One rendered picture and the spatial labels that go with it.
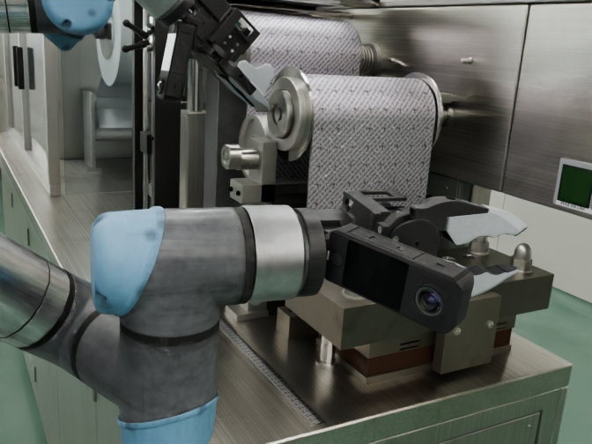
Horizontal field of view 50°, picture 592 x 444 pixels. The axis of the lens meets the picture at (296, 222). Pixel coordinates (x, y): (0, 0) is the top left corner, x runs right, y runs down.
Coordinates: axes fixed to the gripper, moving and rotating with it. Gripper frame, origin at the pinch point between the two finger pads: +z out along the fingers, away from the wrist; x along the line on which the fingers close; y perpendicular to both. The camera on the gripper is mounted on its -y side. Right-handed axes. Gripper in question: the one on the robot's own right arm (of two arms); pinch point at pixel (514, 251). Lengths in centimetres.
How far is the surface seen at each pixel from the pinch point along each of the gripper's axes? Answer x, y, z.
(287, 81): -7, 52, -3
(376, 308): 19.3, 25.6, 2.6
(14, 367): 137, 208, -53
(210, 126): 8, 87, -6
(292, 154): 4, 50, -2
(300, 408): 31.3, 22.5, -8.2
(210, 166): 17, 87, -6
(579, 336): 132, 175, 215
